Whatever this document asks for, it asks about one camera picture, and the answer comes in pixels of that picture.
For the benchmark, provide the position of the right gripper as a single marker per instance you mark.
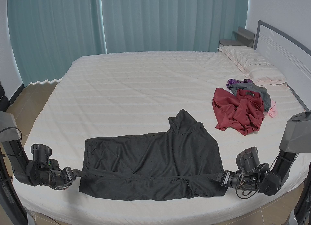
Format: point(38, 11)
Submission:
point(233, 180)

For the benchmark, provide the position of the black T-shirt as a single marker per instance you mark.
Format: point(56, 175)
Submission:
point(150, 161)

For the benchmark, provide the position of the cream pillow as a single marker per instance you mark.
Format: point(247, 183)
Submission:
point(255, 66)

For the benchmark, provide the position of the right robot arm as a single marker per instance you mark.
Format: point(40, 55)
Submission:
point(291, 131)

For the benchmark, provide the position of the bed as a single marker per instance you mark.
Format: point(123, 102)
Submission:
point(136, 90)

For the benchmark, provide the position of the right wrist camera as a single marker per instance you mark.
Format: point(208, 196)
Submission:
point(262, 168)

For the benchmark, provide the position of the dark red garment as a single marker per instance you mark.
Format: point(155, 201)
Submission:
point(228, 110)

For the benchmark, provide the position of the blue-green curtain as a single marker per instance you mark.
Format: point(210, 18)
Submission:
point(175, 13)
point(55, 25)

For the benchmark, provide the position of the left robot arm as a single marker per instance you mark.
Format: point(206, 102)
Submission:
point(19, 165)

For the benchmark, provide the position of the grey garment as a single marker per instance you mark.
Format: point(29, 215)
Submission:
point(264, 95)

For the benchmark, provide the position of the pink garment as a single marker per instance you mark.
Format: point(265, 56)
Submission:
point(272, 111)

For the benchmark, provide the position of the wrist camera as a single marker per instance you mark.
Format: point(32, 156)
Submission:
point(262, 168)
point(53, 165)

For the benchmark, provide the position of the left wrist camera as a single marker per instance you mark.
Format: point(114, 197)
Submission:
point(53, 165)

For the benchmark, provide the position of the grey bedside table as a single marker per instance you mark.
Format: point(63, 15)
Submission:
point(237, 38)

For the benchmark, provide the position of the purple garment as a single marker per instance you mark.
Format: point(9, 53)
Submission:
point(232, 82)

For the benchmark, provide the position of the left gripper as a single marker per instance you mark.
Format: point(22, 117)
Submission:
point(60, 176)

